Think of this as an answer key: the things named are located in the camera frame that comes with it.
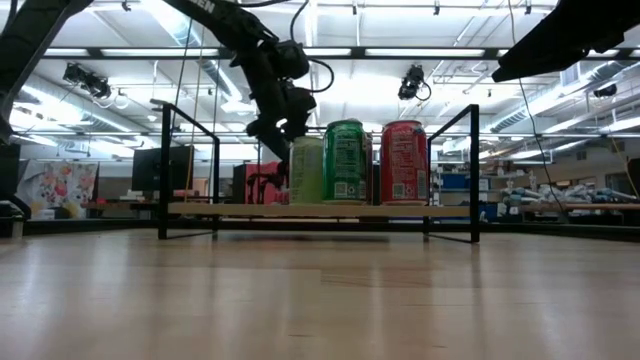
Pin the black metal table frame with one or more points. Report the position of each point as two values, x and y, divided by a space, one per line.
100 226

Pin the black hanging camera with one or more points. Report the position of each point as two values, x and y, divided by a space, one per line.
412 82

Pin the light green beverage can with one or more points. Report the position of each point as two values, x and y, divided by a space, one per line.
305 170

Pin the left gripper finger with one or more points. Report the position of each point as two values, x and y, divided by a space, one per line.
295 128
270 134

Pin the red equipment black frame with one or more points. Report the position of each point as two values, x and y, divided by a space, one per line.
265 167

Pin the overhead light bar frame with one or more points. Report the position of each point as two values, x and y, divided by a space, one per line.
357 52

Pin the red can white print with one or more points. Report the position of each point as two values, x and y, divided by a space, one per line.
404 160

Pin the black ceiling camera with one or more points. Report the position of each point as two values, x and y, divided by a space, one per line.
87 80

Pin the white parts pile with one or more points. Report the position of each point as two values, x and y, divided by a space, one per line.
565 194

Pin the black monitor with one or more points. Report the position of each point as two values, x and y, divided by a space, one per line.
145 170

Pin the floral cloth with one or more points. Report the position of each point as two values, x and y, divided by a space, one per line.
57 187

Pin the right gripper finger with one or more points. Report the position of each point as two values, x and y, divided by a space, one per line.
540 47

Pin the blue storage bin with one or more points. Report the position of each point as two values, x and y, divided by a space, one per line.
454 181

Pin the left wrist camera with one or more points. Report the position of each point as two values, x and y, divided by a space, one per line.
292 59

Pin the dark green beverage can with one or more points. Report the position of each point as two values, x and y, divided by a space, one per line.
345 160

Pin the wooden shelf black metal frame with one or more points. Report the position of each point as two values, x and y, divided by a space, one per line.
300 210

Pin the wooden workbench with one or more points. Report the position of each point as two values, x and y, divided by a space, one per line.
600 206

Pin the black ceiling device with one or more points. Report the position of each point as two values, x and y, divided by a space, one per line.
605 90

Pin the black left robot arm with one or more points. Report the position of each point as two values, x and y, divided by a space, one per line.
30 45

